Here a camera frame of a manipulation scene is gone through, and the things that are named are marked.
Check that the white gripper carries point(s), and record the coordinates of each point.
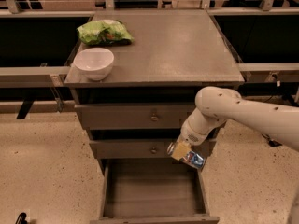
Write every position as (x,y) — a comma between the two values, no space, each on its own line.
(191,135)

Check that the redbull can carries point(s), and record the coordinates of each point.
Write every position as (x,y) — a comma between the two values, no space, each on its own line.
(194,159)

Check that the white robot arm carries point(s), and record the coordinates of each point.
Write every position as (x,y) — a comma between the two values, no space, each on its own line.
(253,174)

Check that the open bottom drawer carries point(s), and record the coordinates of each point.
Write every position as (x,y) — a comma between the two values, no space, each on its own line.
(153,191)

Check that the middle drawer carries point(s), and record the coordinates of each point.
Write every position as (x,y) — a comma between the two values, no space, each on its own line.
(130,148)

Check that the top drawer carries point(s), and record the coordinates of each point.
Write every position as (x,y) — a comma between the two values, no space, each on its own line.
(132,116)

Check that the grey drawer cabinet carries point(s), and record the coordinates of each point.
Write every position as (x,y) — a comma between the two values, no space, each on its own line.
(174,54)

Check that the white bowl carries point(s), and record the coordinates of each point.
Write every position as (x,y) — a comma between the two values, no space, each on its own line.
(94,63)

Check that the green chip bag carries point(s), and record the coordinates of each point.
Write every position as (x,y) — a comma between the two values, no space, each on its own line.
(104,32)

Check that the black object at floor corner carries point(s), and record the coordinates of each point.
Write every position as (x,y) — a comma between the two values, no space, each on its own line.
(21,219)

